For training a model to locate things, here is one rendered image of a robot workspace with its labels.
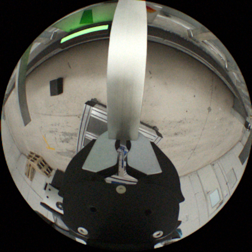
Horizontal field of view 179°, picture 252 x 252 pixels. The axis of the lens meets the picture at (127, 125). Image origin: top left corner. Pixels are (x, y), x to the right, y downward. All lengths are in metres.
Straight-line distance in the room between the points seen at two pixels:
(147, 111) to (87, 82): 0.74
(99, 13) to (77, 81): 0.92
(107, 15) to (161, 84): 0.88
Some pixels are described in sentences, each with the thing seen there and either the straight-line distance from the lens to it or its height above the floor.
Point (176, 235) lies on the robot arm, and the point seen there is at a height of 1.19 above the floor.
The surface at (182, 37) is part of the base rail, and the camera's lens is 0.34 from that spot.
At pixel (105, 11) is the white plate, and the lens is 0.27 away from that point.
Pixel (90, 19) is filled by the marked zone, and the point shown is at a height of 0.74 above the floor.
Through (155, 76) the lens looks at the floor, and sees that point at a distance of 0.98.
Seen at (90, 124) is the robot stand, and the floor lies 0.21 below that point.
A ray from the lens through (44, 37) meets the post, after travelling 0.38.
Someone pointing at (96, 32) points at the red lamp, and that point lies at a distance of 0.29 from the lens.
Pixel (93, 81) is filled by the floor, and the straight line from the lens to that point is 1.00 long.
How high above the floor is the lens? 0.93
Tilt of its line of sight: 59 degrees down
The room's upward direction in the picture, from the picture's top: 180 degrees clockwise
